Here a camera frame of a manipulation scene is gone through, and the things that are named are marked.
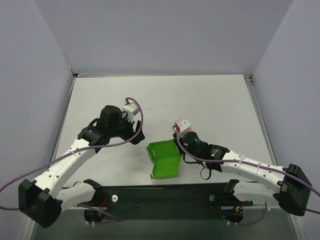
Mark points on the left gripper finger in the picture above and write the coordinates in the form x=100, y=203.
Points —
x=137, y=137
x=138, y=126

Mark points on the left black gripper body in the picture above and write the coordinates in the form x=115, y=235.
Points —
x=133, y=132

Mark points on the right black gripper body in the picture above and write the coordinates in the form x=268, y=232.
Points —
x=178, y=141

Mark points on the green paper box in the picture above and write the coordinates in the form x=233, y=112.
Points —
x=165, y=158

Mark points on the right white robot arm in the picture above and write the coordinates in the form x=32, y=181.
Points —
x=288, y=186

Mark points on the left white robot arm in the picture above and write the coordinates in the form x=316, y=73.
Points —
x=43, y=199

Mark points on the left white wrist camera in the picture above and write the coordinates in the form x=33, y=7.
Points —
x=130, y=110

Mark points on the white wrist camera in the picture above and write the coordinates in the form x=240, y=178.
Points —
x=130, y=110
x=182, y=126

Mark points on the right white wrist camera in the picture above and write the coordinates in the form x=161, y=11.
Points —
x=182, y=126

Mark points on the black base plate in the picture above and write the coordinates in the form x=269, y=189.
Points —
x=199, y=201

